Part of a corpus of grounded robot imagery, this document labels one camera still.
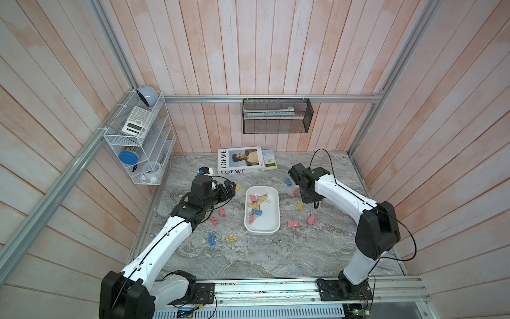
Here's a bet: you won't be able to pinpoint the black mesh wall basket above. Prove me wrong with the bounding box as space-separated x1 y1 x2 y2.
242 98 314 134

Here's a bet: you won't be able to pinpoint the white calculator on shelf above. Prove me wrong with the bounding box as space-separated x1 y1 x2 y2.
122 106 155 139

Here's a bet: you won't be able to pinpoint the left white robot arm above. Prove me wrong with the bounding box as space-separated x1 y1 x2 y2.
99 174 236 318

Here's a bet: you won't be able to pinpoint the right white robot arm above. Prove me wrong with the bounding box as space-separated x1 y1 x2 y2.
288 163 401 288

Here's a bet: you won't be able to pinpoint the white storage box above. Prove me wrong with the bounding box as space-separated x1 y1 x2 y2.
244 186 280 236

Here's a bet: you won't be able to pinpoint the papers in mesh basket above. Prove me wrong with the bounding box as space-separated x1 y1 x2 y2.
243 107 296 118

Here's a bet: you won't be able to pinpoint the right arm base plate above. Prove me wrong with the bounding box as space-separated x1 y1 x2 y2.
316 279 373 302

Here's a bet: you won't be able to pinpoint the blue lid container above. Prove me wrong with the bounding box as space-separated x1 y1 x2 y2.
118 146 141 166

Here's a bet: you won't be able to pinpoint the yellow blue calculator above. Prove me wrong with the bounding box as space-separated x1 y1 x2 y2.
262 150 278 170

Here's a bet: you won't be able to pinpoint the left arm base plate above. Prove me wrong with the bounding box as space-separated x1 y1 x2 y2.
171 283 215 307

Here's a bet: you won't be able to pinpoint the white LOEWE book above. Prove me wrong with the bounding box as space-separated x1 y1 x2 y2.
217 146 265 175

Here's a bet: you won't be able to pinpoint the white wire shelf rack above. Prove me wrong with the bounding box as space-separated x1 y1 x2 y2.
104 90 177 186

